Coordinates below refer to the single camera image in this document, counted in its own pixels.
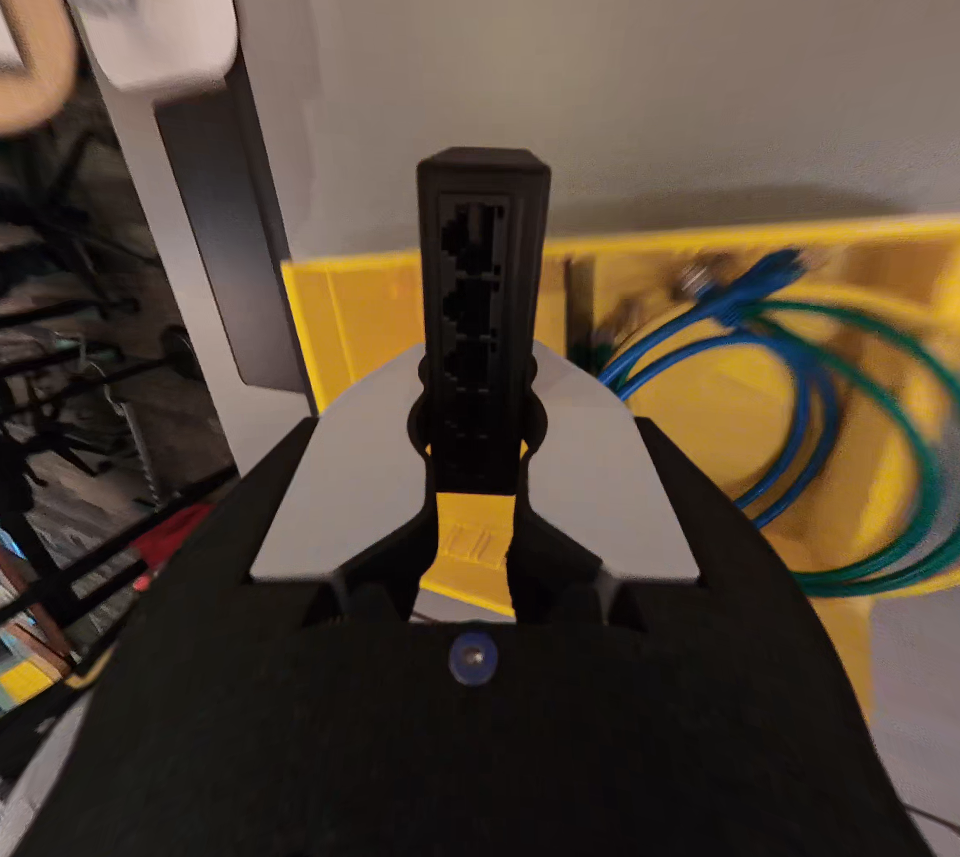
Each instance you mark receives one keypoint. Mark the black network switch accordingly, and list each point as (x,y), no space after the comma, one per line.
(480,317)

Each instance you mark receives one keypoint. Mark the yellow plastic bin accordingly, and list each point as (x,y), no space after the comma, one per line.
(360,317)

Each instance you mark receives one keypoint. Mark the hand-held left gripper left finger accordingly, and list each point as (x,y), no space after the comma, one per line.
(345,497)

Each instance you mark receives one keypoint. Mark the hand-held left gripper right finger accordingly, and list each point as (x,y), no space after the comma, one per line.
(607,497)

